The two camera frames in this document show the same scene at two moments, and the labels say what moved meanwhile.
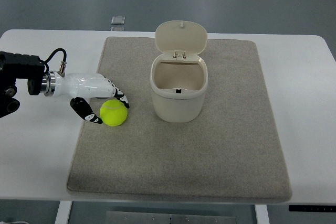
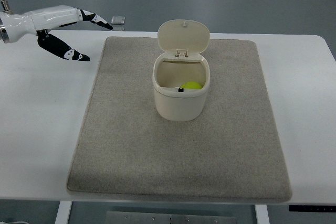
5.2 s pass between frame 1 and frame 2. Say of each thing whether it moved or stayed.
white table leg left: stayed
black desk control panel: stayed
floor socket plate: stayed
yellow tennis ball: moved
